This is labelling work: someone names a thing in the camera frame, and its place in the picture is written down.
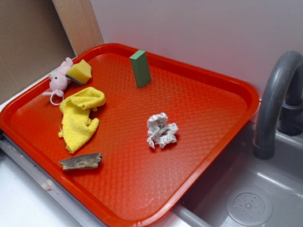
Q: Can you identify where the crumpled white paper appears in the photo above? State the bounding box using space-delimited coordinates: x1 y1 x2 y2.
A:
147 113 178 149

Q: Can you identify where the red plastic tray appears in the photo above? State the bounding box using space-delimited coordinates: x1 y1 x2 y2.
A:
0 44 259 227

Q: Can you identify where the green rectangular block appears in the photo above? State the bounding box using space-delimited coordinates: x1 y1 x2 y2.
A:
129 50 151 88

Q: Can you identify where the yellow cloth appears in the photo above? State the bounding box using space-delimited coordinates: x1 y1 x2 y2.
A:
58 87 106 154

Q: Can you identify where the brown wood piece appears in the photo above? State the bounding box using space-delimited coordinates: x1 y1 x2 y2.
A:
59 153 103 171

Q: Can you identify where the yellow sponge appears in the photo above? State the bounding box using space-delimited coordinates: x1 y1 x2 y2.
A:
66 60 92 85

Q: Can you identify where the pink plush toy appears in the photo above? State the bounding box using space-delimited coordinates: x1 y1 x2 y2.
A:
42 57 73 106

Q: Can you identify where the grey sink basin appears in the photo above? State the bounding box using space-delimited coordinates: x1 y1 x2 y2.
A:
173 122 303 227

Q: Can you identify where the wooden board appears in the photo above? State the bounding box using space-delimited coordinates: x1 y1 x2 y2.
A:
53 0 104 56

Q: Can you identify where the grey faucet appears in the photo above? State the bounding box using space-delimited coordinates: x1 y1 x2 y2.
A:
253 51 303 159

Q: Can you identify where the sink drain cover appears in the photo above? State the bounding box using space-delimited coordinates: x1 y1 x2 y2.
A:
226 187 273 227

